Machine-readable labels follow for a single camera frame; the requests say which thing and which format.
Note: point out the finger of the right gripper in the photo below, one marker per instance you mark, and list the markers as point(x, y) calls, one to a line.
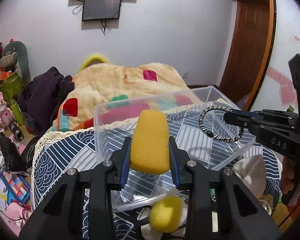
point(242, 118)

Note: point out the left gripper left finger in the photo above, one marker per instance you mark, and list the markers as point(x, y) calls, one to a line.
point(60, 214)

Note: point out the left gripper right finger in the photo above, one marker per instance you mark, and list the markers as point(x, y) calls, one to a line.
point(220, 205)

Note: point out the black white braided hair band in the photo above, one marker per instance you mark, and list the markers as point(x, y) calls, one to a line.
point(215, 131)

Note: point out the yellow rectangular sponge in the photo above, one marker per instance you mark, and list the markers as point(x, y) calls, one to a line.
point(149, 152)

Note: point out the right hand orange glove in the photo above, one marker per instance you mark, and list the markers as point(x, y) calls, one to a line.
point(290, 181)

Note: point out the blue white patterned cloth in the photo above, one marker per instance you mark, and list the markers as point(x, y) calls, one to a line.
point(65, 150)

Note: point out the clear plastic storage box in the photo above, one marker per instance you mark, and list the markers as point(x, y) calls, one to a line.
point(190, 116)

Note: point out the white cloth pouch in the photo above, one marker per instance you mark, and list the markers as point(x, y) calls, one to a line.
point(252, 172)

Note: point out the yellow round sponge ball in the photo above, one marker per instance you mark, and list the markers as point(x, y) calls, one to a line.
point(165, 214)

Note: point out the brown wooden door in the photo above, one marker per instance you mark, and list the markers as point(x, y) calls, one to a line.
point(247, 50)

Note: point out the brown wooden wardrobe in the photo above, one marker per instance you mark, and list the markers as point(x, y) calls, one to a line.
point(246, 102)

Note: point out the black white fabric item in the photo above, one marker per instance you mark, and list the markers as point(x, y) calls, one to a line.
point(149, 231)

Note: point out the white sliding wardrobe door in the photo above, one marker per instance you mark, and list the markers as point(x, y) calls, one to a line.
point(277, 90)

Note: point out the green bottle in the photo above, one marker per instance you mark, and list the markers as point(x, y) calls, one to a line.
point(17, 112)

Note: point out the pink bunny toy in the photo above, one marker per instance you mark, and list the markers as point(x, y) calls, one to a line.
point(6, 115)

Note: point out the dark purple clothing pile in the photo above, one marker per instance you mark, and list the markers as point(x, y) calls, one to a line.
point(39, 100)

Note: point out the beige patchwork blanket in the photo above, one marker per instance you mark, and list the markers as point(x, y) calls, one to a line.
point(103, 82)

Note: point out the green cardboard box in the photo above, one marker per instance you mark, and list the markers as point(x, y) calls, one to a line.
point(11, 87)

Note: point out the yellow plush pillow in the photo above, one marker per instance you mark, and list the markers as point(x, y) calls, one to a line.
point(93, 59)

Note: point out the grey green neck pillow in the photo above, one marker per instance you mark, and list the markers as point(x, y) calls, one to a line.
point(14, 56)

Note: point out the small wall monitor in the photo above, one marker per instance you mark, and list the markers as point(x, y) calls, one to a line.
point(97, 10)

